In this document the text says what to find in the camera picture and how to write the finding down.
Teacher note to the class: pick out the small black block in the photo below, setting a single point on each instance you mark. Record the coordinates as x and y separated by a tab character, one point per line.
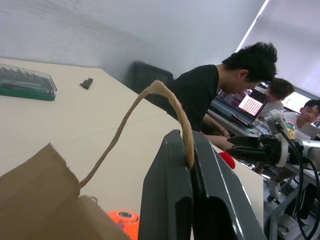
87	83

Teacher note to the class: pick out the person in black shirt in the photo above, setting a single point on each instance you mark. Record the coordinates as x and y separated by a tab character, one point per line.
197	92

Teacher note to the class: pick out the yellow green box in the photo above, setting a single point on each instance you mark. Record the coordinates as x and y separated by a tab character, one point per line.
291	133

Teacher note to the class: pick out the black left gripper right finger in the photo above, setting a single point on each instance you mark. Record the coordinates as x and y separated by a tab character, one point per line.
220	200

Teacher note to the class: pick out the person in white shirt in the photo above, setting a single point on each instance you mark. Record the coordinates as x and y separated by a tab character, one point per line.
308	112

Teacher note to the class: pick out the open black laptop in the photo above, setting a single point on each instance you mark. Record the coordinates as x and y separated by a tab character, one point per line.
250	105

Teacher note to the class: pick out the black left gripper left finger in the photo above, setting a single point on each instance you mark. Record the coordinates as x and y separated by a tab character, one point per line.
165	190

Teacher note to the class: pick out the black office chair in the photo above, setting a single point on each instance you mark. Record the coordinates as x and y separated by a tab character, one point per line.
147	75

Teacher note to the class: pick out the red plush toy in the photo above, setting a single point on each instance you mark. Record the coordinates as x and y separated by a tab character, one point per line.
228	160

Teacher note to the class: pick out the person with brown hair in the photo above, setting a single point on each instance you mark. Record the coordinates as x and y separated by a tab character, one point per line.
280	90

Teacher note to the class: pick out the green screwdriver set case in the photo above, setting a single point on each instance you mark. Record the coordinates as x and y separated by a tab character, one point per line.
25	86

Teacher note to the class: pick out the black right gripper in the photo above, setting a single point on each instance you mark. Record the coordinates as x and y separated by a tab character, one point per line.
271	150

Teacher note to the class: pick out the orange tape roll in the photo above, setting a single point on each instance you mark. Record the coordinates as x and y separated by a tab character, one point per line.
127	222

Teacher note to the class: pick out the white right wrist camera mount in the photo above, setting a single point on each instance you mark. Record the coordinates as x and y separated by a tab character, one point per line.
275	116

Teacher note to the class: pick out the brown paper bag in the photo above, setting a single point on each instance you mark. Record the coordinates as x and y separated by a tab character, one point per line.
37	195

